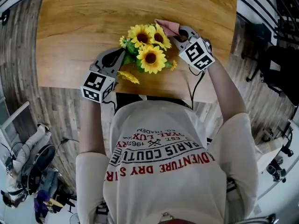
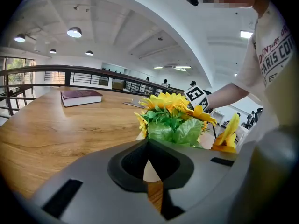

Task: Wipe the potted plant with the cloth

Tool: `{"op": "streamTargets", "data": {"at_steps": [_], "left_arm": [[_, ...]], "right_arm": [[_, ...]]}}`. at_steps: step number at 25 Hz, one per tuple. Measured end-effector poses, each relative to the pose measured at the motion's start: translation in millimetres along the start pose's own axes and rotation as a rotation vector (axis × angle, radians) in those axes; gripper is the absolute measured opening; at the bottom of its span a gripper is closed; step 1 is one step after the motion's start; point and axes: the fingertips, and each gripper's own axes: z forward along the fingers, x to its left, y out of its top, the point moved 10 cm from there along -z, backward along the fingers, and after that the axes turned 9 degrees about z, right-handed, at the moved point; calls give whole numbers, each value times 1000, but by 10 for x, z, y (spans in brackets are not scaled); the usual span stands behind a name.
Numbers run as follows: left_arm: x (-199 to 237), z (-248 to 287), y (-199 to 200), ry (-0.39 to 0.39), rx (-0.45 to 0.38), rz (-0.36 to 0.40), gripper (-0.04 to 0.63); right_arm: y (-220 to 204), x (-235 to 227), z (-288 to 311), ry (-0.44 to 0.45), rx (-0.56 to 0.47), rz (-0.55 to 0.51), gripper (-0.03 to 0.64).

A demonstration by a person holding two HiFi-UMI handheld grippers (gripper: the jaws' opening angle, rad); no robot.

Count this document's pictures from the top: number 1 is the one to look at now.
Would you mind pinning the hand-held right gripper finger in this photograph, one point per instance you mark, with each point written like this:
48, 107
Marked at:
190, 32
180, 43

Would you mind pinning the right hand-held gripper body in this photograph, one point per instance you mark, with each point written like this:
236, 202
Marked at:
196, 52

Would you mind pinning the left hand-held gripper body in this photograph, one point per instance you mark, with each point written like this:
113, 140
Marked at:
95, 83

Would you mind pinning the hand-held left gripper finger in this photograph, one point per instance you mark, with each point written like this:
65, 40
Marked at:
109, 57
120, 63

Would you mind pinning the pink cloth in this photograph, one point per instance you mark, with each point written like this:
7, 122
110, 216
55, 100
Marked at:
168, 27

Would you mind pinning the sunflower bouquet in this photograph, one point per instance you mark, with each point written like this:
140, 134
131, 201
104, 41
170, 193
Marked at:
150, 57

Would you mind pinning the person's right forearm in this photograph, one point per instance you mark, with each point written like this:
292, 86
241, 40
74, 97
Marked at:
226, 92

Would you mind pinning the person's left forearm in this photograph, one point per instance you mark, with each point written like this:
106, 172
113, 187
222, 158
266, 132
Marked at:
91, 129

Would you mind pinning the person's right hand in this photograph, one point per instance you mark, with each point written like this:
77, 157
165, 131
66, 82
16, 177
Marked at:
209, 46

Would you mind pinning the person's black trousers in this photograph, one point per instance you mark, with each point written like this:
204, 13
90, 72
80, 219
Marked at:
128, 101

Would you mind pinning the black office chair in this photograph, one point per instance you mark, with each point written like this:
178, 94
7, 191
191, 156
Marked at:
278, 69

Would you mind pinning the black swivel chair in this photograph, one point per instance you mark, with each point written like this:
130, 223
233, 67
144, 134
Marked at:
46, 153

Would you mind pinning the person's white printed t-shirt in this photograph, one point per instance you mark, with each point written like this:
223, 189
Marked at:
163, 183

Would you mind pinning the white desk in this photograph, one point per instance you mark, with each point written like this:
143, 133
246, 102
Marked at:
266, 160

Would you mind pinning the white frame cabinet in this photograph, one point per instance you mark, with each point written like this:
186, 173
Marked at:
9, 125

